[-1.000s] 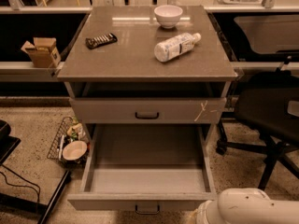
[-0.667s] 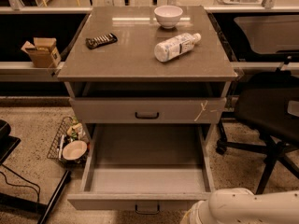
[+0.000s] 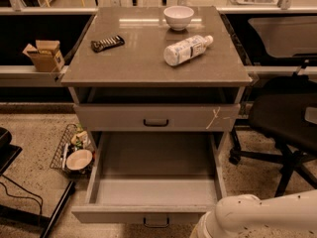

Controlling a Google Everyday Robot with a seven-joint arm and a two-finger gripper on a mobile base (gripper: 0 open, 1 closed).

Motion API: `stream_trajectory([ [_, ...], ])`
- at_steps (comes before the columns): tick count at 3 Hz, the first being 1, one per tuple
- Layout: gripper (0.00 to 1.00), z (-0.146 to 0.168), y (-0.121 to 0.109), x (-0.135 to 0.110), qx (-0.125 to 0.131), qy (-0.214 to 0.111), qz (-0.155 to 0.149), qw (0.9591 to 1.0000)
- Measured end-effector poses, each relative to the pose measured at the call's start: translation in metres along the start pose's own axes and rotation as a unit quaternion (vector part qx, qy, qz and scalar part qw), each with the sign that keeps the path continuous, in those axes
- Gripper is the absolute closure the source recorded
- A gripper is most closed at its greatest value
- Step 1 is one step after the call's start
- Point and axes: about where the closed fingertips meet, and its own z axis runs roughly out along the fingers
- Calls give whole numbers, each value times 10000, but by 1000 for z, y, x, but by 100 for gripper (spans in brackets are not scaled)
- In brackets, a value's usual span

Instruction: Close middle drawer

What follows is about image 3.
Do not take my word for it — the clear plastic water bottle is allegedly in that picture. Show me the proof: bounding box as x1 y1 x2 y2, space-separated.
163 35 214 66

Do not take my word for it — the black wire basket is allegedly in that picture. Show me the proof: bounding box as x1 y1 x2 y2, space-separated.
50 124 93 179

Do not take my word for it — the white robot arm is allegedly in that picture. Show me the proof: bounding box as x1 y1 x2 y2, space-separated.
190 189 317 238

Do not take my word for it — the white ceramic bowl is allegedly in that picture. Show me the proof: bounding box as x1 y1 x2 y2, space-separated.
163 6 194 31

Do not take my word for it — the black office chair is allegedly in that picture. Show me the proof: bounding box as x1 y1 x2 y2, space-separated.
229 72 317 196

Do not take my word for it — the black snack bar packet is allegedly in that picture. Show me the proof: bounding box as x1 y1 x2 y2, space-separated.
90 35 125 53

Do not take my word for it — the black stand base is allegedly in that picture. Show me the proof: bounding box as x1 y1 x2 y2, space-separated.
0 126 77 238

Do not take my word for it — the grey drawer cabinet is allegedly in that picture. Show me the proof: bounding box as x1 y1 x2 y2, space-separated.
60 5 254 225

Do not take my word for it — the grey top drawer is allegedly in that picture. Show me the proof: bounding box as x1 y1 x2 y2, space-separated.
74 104 240 132

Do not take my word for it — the black cable on floor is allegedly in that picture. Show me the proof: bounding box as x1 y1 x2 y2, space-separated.
0 174 45 216

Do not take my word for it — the open cardboard box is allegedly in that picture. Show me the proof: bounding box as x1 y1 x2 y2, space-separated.
23 40 64 72

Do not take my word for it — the grey drawer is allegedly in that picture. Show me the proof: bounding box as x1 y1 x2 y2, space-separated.
71 132 226 228
74 104 240 132

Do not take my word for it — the white bowl in basket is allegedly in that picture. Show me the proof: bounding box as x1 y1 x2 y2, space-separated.
66 149 93 171

